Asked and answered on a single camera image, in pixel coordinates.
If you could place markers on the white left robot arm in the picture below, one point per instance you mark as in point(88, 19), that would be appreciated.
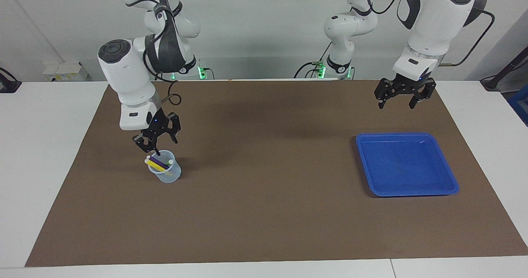
point(429, 22)

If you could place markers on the blue plastic tray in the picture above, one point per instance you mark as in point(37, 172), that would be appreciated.
point(406, 164)

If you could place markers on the black pole stand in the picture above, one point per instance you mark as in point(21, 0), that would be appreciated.
point(503, 72)

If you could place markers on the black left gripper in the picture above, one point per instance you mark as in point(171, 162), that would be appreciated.
point(408, 85)

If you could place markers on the yellow pen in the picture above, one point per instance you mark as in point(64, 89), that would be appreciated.
point(154, 165)

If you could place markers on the purple pen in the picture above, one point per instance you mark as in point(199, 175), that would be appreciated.
point(160, 162)

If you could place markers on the clear plastic cup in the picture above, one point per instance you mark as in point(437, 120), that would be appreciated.
point(169, 175)

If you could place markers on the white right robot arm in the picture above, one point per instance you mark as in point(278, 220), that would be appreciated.
point(128, 76)

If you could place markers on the green pen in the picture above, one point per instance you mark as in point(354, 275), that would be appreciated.
point(169, 162)

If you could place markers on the blue crate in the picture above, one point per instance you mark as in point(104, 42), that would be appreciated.
point(519, 104)

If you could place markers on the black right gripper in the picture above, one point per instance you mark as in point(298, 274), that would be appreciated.
point(156, 123)

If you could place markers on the white power strip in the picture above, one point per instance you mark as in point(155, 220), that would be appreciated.
point(66, 71)

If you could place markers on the brown table mat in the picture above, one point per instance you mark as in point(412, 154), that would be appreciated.
point(264, 212)

